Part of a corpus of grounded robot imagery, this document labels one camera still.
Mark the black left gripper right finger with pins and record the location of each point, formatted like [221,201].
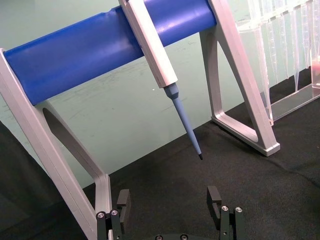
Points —
[213,198]

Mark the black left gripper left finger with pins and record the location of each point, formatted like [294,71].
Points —
[124,200]

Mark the black table cloth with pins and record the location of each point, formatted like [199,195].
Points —
[175,180]

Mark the clear plastic tip rack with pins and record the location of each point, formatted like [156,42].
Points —
[295,100]

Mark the grey stand with blue bar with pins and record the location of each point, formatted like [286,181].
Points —
[75,62]

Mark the white pipette with blue shaft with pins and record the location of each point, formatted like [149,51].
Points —
[150,50]

